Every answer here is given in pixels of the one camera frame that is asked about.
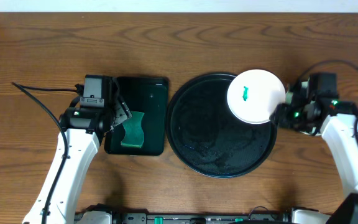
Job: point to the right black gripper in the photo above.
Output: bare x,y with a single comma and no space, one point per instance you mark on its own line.
282,111

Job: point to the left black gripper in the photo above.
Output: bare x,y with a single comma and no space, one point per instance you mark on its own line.
120,111

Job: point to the green sponge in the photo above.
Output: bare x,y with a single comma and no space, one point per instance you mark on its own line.
134,134

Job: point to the white pink plate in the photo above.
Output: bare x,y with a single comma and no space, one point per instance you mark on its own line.
254,95

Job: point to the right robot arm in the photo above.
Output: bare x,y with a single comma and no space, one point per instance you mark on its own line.
321,112

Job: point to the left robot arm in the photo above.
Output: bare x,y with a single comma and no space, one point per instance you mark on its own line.
83,130

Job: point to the black rectangular tray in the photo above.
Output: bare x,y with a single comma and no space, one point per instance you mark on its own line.
147,95

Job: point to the black round tray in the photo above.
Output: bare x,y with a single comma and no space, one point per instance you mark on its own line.
207,137

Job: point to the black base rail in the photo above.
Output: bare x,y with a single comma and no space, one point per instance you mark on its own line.
143,218

